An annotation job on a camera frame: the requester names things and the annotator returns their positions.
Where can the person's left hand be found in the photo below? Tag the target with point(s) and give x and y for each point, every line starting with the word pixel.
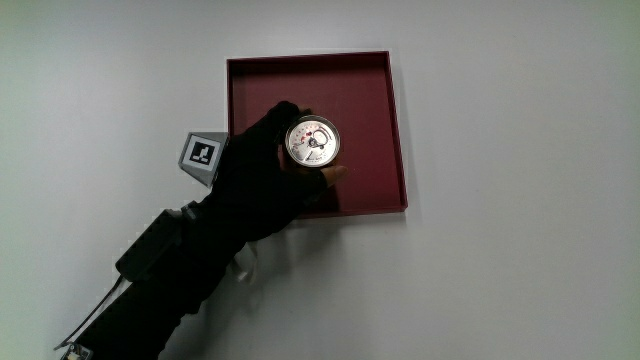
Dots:
pixel 250 190

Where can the dark red square plate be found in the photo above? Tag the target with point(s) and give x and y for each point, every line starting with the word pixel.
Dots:
pixel 360 110

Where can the person's left forearm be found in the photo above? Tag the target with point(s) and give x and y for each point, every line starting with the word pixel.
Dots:
pixel 165 290

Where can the black box on forearm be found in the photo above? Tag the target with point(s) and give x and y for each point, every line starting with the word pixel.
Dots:
pixel 147 247

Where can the white tag on sleeve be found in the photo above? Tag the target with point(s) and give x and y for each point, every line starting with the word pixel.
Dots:
pixel 246 262

